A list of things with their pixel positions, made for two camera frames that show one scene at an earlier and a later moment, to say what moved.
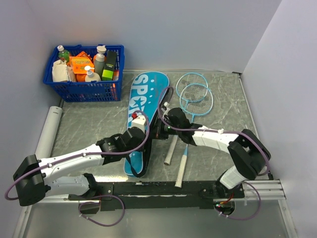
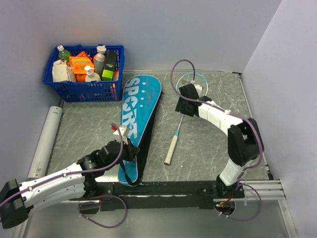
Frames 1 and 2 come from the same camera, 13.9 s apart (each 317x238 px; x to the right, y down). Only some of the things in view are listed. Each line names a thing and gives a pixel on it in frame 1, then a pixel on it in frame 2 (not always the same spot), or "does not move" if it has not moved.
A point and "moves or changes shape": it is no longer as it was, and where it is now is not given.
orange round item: x=80 y=77 does not move
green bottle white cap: x=63 y=54 does not move
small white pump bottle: x=91 y=76 does not move
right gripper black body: x=163 y=130 -> x=182 y=106
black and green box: x=109 y=66 does not move
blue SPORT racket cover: x=150 y=90 moves or changes shape
